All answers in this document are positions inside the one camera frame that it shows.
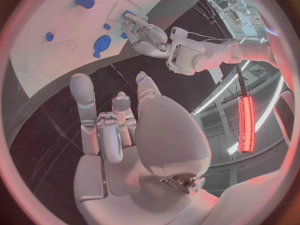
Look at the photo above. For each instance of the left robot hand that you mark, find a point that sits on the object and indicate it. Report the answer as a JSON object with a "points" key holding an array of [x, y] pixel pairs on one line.
{"points": [[150, 46]]}

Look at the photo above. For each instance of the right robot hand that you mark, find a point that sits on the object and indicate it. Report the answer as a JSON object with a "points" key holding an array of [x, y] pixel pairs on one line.
{"points": [[168, 135]]}

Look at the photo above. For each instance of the blue plug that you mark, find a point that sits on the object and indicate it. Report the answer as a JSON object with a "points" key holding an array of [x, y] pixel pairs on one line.
{"points": [[127, 13]]}

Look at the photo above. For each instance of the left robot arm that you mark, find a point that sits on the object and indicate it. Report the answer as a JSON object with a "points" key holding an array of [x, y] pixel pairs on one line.
{"points": [[187, 56]]}

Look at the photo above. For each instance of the white task board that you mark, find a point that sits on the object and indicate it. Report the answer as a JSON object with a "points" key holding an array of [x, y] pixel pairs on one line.
{"points": [[65, 22]]}

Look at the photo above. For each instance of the blue block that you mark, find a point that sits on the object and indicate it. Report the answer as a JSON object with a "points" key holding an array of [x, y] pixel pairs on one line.
{"points": [[124, 35]]}

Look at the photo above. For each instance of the blue gear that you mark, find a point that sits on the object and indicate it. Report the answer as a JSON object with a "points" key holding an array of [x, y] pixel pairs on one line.
{"points": [[102, 42]]}

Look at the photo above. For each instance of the small blue peg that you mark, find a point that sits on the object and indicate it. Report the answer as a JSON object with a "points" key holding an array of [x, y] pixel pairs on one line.
{"points": [[107, 26]]}

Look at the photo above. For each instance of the glowing light bar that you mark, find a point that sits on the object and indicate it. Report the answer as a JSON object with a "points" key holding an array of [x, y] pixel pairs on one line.
{"points": [[246, 123]]}

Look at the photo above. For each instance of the blue long cylinder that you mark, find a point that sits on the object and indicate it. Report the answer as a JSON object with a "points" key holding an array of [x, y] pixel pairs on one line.
{"points": [[84, 2]]}

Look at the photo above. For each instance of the cluttered workshop desk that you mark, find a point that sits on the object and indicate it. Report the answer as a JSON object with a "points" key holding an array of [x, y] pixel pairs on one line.
{"points": [[236, 13]]}

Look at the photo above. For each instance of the blue round peg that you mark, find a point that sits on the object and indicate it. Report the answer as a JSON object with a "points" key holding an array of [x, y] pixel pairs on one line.
{"points": [[49, 37]]}

